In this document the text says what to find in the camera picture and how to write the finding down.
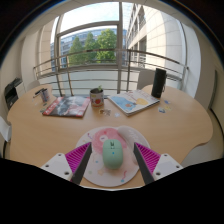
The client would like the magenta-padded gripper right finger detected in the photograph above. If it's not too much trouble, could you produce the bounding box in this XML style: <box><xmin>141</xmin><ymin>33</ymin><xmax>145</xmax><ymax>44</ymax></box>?
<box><xmin>133</xmin><ymin>142</ymin><xmax>184</xmax><ymax>186</ymax></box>

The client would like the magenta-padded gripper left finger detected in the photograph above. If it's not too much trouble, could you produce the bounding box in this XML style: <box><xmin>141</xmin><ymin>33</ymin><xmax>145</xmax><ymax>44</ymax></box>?
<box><xmin>40</xmin><ymin>142</ymin><xmax>93</xmax><ymax>186</ymax></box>

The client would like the mint green computer mouse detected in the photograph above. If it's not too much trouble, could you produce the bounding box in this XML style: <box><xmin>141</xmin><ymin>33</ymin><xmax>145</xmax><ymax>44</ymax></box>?
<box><xmin>101</xmin><ymin>138</ymin><xmax>124</xmax><ymax>170</ymax></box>

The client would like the round pink white mouse pad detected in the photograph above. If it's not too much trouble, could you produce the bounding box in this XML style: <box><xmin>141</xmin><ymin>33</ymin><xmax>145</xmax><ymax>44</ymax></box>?
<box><xmin>75</xmin><ymin>125</ymin><xmax>151</xmax><ymax>188</ymax></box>

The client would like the red cover magazine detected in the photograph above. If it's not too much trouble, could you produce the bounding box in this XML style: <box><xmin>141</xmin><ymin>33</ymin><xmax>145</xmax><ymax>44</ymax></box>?
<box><xmin>42</xmin><ymin>95</ymin><xmax>91</xmax><ymax>118</ymax></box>

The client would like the pen holder cup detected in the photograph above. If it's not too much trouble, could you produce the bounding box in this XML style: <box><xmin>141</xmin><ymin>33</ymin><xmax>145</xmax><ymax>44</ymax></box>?
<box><xmin>39</xmin><ymin>87</ymin><xmax>51</xmax><ymax>104</ymax></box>

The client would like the light blue cover magazine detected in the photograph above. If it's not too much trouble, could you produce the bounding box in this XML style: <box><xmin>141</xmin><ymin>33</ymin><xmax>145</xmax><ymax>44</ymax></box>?
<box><xmin>107</xmin><ymin>89</ymin><xmax>161</xmax><ymax>117</ymax></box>

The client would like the small brown sticker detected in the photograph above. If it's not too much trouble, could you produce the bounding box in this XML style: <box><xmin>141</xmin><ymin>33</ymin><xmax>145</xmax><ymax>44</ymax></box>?
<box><xmin>99</xmin><ymin>108</ymin><xmax>112</xmax><ymax>117</ymax></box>

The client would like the white red plant pot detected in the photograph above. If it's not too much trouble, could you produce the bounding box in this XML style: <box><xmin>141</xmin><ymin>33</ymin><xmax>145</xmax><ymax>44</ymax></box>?
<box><xmin>89</xmin><ymin>85</ymin><xmax>105</xmax><ymax>108</ymax></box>

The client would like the black cylindrical bottle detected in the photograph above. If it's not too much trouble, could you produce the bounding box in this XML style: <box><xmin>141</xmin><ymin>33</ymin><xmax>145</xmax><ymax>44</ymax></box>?
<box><xmin>150</xmin><ymin>67</ymin><xmax>167</xmax><ymax>99</ymax></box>

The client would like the black printer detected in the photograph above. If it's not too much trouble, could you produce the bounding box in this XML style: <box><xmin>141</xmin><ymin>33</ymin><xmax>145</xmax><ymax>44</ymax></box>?
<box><xmin>3</xmin><ymin>77</ymin><xmax>24</xmax><ymax>109</ymax></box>

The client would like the metal balcony railing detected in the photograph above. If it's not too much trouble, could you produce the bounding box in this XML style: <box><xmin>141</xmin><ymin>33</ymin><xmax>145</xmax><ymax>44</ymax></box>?
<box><xmin>32</xmin><ymin>49</ymin><xmax>189</xmax><ymax>98</ymax></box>

